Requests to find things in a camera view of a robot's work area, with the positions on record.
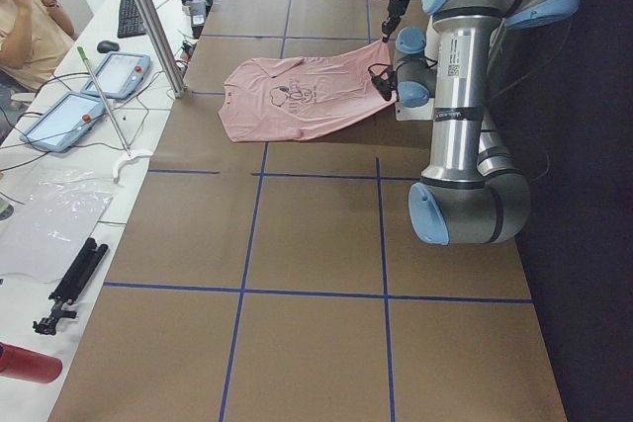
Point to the red bottle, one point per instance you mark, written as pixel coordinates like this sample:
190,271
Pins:
23,364

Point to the near blue teach pendant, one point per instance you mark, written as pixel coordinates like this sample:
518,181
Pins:
64,123

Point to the aluminium frame post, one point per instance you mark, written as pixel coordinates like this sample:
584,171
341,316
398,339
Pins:
161,46

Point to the pink Snoopy t-shirt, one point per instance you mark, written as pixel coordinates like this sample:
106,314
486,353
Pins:
302,98

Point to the blue teach pendant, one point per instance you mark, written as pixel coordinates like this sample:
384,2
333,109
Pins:
119,74
64,123

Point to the black folded tripod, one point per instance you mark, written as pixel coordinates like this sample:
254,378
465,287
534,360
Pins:
72,285

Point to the black keyboard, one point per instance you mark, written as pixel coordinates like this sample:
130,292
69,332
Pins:
130,22

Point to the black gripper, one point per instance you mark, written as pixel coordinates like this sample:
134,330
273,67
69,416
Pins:
396,8
389,82

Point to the metal rod green tip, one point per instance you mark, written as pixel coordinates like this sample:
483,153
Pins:
105,101

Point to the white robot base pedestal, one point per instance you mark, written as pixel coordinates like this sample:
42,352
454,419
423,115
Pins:
421,113

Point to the white curved plastic piece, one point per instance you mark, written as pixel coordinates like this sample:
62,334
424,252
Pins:
128,157

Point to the clear plastic bag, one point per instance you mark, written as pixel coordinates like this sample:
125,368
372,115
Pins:
46,232

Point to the seated person beige shirt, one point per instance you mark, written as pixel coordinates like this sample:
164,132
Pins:
36,36

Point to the far blue teach pendant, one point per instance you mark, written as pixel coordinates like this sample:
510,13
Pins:
119,74

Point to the black computer mouse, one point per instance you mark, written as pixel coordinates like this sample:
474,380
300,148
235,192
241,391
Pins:
107,46

